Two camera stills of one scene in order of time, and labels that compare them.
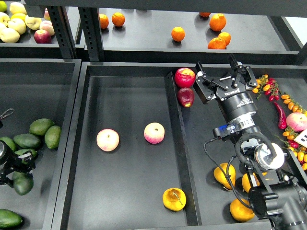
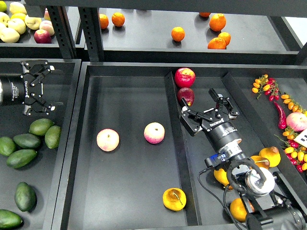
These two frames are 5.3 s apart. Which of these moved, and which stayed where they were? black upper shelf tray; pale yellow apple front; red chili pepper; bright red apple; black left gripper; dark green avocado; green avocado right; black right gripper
Moved: black left gripper; dark green avocado; black right gripper
Stayed: red chili pepper; green avocado right; pale yellow apple front; bright red apple; black upper shelf tray
